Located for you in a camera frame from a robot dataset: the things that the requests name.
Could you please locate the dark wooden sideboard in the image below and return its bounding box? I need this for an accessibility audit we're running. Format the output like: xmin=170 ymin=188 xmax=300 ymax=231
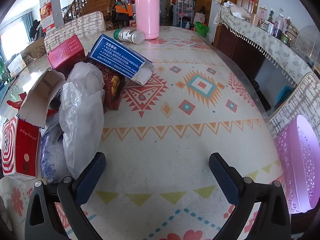
xmin=214 ymin=24 xmax=275 ymax=80

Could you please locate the wooden staircase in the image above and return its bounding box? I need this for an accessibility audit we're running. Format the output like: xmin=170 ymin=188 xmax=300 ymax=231
xmin=62 ymin=0 xmax=125 ymax=23

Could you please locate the dark liquid bottle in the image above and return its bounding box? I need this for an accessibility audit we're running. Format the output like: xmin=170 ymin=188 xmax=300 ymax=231
xmin=274 ymin=14 xmax=286 ymax=39

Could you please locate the teal plastic container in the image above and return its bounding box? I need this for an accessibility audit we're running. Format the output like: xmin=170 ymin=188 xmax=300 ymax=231
xmin=274 ymin=85 xmax=294 ymax=111

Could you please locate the red cardboard box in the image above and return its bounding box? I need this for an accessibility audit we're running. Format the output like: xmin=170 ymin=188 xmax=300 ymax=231
xmin=47 ymin=35 xmax=85 ymax=77

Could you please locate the grey white small carton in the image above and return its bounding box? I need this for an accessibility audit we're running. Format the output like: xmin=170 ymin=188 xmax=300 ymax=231
xmin=18 ymin=69 xmax=66 ymax=128

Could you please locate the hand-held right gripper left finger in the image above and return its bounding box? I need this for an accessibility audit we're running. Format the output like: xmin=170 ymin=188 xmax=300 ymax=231
xmin=24 ymin=152 xmax=107 ymax=240

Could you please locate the white metal rack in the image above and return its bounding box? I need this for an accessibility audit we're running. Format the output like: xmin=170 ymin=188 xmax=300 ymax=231
xmin=175 ymin=0 xmax=195 ymax=28

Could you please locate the pink thermos bottle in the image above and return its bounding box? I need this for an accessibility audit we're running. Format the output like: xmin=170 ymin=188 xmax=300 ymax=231
xmin=134 ymin=0 xmax=160 ymax=40

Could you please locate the purple plastic basket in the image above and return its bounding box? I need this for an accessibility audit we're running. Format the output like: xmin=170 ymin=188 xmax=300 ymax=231
xmin=273 ymin=114 xmax=320 ymax=214

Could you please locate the red wall calendar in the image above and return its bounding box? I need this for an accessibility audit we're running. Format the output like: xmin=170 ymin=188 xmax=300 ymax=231
xmin=39 ymin=2 xmax=56 ymax=33

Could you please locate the leaf print cloth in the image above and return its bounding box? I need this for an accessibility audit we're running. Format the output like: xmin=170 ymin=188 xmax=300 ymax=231
xmin=219 ymin=4 xmax=316 ymax=80

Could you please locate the red snack packet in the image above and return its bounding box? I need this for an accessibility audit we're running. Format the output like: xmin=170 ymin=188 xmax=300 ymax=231
xmin=85 ymin=57 xmax=126 ymax=110

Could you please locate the blue toothpaste box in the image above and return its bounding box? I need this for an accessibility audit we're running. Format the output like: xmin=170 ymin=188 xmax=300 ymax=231
xmin=89 ymin=34 xmax=154 ymax=85

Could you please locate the mesh food cover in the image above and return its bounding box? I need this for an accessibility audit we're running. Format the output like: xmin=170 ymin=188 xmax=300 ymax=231
xmin=290 ymin=25 xmax=320 ymax=67

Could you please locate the green bag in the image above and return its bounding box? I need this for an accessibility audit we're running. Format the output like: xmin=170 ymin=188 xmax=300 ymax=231
xmin=195 ymin=21 xmax=209 ymax=37

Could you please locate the patterned tablecloth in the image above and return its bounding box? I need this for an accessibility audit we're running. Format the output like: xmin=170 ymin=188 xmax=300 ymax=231
xmin=0 ymin=25 xmax=292 ymax=240

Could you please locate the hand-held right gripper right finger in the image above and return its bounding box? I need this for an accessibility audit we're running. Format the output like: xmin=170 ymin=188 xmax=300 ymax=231
xmin=209 ymin=152 xmax=292 ymax=240

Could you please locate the red white swirl box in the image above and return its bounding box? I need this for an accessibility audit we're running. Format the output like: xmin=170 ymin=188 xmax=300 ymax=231
xmin=0 ymin=117 xmax=41 ymax=181

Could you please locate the white plastic bag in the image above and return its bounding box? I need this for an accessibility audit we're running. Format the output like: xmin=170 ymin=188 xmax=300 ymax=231
xmin=59 ymin=62 xmax=105 ymax=179

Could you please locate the patterned fabric chair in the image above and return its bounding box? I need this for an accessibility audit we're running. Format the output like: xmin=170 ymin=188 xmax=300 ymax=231
xmin=44 ymin=12 xmax=106 ymax=53
xmin=266 ymin=72 xmax=320 ymax=143

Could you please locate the orange black bag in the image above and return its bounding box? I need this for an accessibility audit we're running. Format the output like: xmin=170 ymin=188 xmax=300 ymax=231
xmin=115 ymin=4 xmax=134 ymax=18

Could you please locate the green capped white bottle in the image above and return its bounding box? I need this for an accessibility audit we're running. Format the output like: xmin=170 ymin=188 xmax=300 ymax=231
xmin=113 ymin=28 xmax=146 ymax=45

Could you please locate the blue white packet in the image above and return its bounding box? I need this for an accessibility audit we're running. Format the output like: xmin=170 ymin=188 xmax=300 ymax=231
xmin=39 ymin=127 xmax=72 ymax=184

